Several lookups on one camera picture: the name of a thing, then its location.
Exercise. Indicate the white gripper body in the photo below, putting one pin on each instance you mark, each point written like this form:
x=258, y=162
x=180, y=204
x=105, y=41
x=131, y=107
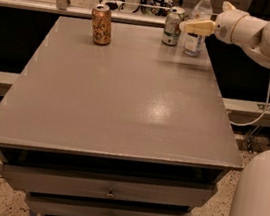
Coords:
x=225, y=26

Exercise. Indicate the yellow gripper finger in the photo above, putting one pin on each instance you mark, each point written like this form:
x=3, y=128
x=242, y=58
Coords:
x=227, y=6
x=200, y=27

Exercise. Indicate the clear plastic tea bottle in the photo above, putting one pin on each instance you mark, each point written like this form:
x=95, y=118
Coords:
x=194, y=42

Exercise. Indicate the white green 7up can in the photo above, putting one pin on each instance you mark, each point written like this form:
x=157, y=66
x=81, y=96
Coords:
x=172, y=23

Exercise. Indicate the orange soda can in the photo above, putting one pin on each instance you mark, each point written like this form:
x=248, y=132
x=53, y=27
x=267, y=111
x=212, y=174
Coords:
x=101, y=21

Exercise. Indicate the grey drawer cabinet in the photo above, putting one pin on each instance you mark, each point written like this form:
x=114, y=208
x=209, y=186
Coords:
x=135, y=108

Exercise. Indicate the top grey drawer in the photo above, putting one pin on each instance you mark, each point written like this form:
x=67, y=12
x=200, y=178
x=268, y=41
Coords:
x=62, y=182

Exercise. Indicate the middle grey drawer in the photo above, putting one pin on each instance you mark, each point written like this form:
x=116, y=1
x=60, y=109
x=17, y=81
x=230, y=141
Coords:
x=67, y=207

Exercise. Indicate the grey metal rail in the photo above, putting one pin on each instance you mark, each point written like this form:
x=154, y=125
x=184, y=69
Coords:
x=75, y=11

